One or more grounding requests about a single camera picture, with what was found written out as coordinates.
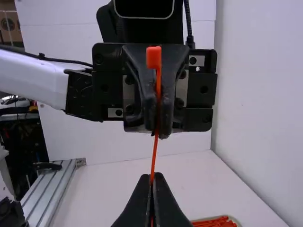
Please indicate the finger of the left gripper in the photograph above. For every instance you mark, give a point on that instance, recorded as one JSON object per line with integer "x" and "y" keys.
{"x": 170, "y": 71}
{"x": 139, "y": 61}

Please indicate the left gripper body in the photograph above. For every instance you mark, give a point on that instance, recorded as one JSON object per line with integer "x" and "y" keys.
{"x": 201, "y": 89}

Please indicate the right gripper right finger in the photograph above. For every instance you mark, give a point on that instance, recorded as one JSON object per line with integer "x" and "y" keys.
{"x": 168, "y": 208}

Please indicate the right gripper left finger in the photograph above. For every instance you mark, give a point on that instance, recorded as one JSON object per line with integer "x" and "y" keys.
{"x": 137, "y": 208}

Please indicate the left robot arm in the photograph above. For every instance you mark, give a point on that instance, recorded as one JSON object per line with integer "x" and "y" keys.
{"x": 35, "y": 78}

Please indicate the silver rails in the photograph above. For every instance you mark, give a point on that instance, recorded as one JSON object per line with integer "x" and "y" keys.
{"x": 47, "y": 186}

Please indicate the brown cardboard box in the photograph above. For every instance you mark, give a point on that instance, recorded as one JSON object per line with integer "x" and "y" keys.
{"x": 10, "y": 26}

